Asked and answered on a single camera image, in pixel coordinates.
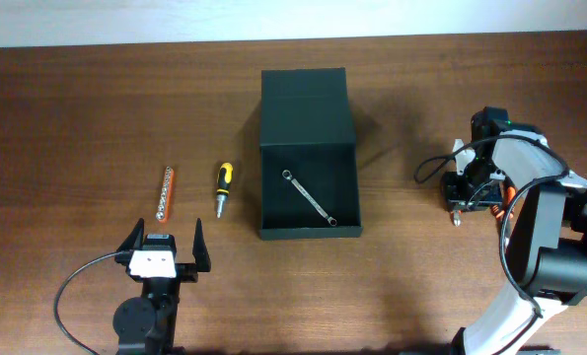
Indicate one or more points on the silver double ring wrench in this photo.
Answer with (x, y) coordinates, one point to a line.
(286, 174)

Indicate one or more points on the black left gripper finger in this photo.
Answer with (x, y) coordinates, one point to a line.
(134, 240)
(199, 249)

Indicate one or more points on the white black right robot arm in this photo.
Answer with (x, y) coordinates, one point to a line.
(540, 207)

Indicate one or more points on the orange socket bit rail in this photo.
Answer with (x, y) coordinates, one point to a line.
(163, 210)

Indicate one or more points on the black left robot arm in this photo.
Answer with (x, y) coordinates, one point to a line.
(146, 324)

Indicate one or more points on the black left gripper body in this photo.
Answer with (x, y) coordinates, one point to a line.
(184, 273)

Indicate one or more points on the black open box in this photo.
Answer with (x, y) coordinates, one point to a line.
(306, 127)

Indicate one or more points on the orange black needle-nose pliers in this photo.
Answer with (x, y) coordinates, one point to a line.
(508, 192)

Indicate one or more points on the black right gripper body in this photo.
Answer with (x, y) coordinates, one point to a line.
(473, 188)

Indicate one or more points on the small red pliers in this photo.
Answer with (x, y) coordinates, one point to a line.
(456, 218)

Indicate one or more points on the yellow black stubby screwdriver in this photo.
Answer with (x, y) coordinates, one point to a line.
(224, 180)

